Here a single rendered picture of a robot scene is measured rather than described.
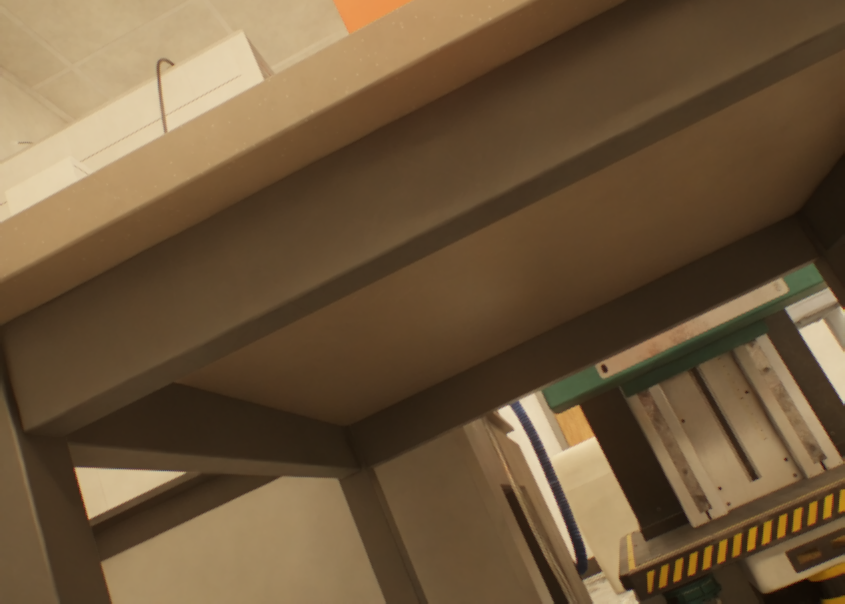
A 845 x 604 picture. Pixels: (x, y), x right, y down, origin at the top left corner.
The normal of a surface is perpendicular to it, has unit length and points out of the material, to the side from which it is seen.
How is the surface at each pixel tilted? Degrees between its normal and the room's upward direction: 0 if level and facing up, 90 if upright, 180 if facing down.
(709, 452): 90
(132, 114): 90
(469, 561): 90
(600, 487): 93
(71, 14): 180
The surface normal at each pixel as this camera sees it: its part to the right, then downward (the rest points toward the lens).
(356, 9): -0.22, -0.23
